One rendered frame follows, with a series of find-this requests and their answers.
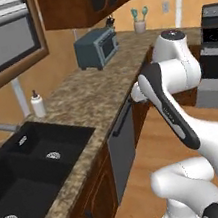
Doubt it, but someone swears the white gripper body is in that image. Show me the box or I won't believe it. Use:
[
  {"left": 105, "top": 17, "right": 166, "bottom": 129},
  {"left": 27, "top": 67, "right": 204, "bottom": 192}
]
[{"left": 128, "top": 81, "right": 148, "bottom": 105}]

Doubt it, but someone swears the black and silver stove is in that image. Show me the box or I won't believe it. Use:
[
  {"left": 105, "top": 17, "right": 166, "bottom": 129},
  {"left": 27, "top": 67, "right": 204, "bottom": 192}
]
[{"left": 179, "top": 3, "right": 218, "bottom": 118}]

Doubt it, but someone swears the blue-grey toaster oven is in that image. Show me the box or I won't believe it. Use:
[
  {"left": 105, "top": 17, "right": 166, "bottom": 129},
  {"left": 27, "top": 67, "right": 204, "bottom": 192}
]
[{"left": 71, "top": 25, "right": 124, "bottom": 75}]

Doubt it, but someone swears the grey dishwasher door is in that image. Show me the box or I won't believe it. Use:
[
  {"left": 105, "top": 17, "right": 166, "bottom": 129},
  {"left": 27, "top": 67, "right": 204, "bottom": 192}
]
[{"left": 100, "top": 98, "right": 150, "bottom": 206}]

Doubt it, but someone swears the white utensil pot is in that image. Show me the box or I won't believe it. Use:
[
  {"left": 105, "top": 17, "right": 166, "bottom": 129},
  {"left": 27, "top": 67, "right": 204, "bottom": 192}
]
[{"left": 133, "top": 18, "right": 149, "bottom": 36}]

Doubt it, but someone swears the teal kitchen utensil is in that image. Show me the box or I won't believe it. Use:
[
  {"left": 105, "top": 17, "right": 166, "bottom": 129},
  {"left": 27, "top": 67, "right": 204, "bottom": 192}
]
[
  {"left": 139, "top": 5, "right": 151, "bottom": 22},
  {"left": 130, "top": 6, "right": 141, "bottom": 23}
]

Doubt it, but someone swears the white soap dispenser bottle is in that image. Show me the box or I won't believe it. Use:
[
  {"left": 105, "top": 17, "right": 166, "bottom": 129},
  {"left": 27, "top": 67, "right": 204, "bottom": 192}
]
[{"left": 28, "top": 88, "right": 48, "bottom": 120}]

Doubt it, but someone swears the dark wood cupboard door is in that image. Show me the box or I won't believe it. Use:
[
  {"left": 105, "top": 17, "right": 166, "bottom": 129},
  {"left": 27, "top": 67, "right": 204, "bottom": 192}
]
[{"left": 48, "top": 153, "right": 122, "bottom": 218}]

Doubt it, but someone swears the black double sink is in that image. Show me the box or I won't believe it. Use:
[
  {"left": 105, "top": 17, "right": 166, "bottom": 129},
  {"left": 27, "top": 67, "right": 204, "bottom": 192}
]
[{"left": 0, "top": 109, "right": 112, "bottom": 218}]

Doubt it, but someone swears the black dishwasher handle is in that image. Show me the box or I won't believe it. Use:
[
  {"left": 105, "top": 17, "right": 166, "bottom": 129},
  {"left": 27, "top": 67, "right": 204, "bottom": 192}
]
[{"left": 107, "top": 106, "right": 139, "bottom": 139}]

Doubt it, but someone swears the grey wall socket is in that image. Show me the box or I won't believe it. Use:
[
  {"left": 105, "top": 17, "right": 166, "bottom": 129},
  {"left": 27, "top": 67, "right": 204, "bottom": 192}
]
[{"left": 160, "top": 0, "right": 171, "bottom": 15}]

